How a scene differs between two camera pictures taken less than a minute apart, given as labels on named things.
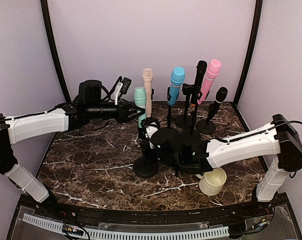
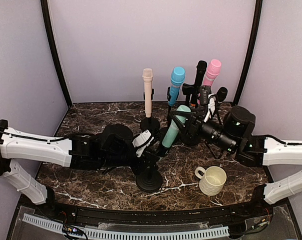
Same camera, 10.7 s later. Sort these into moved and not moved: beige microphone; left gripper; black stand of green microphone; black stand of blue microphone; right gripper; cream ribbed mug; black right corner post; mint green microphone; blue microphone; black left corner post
Moved: left gripper; mint green microphone; right gripper; black stand of green microphone
Not moved: blue microphone; beige microphone; cream ribbed mug; black stand of blue microphone; black left corner post; black right corner post
